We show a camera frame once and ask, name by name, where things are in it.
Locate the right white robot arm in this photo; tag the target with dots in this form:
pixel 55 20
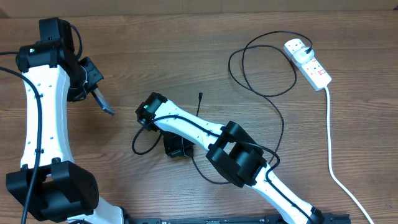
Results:
pixel 229 149

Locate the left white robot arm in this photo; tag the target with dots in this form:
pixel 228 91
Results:
pixel 49 184

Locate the white charger plug adapter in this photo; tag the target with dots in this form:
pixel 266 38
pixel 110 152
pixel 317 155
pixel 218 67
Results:
pixel 303 55

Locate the black smartphone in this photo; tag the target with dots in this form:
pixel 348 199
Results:
pixel 105 106

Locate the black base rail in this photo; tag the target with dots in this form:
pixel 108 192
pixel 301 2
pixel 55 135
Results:
pixel 268 219

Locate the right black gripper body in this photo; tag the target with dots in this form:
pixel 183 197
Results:
pixel 176 144

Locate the white power strip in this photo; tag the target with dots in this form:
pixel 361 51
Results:
pixel 313 71

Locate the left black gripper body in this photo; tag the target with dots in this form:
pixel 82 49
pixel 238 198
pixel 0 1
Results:
pixel 85 79

